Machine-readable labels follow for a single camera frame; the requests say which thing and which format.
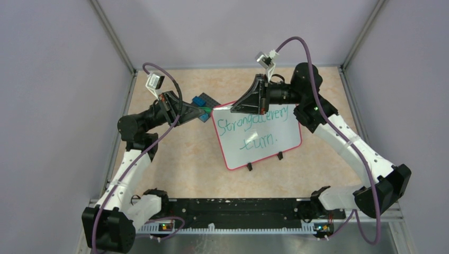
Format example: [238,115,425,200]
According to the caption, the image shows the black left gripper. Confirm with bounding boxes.
[140,90,206,131]

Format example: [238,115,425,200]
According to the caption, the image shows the pink framed whiteboard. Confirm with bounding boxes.
[211,104,302,170]

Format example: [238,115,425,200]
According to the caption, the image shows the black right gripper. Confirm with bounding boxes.
[230,74,303,116]

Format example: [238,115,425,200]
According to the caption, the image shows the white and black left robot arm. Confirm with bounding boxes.
[82,91,206,253]

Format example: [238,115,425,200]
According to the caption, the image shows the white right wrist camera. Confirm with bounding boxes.
[255,50,279,82]

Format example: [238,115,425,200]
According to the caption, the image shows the aluminium frame rail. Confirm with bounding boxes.
[337,202,403,222]

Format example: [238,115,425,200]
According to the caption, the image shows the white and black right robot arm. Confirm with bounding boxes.
[231,62,411,219]

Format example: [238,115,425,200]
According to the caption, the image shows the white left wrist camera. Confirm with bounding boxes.
[145,71,165,100]

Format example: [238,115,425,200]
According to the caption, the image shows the light blue toy brick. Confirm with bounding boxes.
[199,113,210,123]

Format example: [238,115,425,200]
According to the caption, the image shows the green whiteboard marker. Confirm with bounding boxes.
[211,105,232,112]

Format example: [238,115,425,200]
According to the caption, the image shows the green marker cap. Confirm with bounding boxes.
[201,107,212,113]

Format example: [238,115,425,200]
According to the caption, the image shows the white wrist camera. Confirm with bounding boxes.
[255,50,279,82]
[145,71,165,100]

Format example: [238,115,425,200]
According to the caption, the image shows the white slotted cable duct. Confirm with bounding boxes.
[137,223,317,235]

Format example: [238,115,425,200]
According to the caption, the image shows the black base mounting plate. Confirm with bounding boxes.
[152,198,346,229]

